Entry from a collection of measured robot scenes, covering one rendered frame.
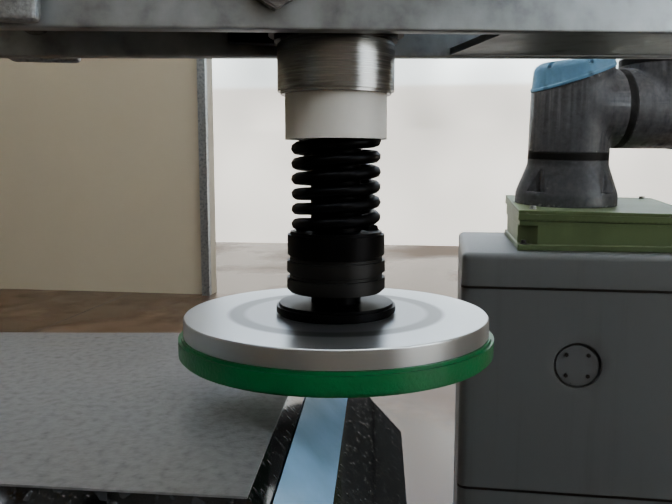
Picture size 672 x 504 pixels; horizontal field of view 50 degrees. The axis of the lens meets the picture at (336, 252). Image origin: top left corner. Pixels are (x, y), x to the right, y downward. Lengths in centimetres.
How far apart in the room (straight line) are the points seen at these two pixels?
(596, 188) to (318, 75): 99
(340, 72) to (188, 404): 24
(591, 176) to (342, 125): 97
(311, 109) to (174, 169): 518
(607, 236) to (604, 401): 28
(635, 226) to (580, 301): 17
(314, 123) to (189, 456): 22
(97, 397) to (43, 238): 563
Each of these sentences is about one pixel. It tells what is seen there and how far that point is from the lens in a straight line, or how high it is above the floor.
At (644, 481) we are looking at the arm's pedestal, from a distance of 141.
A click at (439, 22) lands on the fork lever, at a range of 47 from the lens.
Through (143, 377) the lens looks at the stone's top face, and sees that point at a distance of 58.
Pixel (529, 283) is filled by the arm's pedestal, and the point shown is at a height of 80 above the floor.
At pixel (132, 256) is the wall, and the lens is 582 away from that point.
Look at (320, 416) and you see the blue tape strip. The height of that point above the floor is 82.
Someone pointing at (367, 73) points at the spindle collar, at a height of 106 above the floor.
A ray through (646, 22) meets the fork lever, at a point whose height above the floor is 109.
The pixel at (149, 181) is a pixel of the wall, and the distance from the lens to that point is 572.
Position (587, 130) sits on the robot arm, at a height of 106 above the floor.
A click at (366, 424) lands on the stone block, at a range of 62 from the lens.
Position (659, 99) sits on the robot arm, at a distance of 146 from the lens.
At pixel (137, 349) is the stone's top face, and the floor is 84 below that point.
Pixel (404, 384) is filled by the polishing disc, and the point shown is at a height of 88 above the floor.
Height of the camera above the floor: 100
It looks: 7 degrees down
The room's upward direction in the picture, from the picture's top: straight up
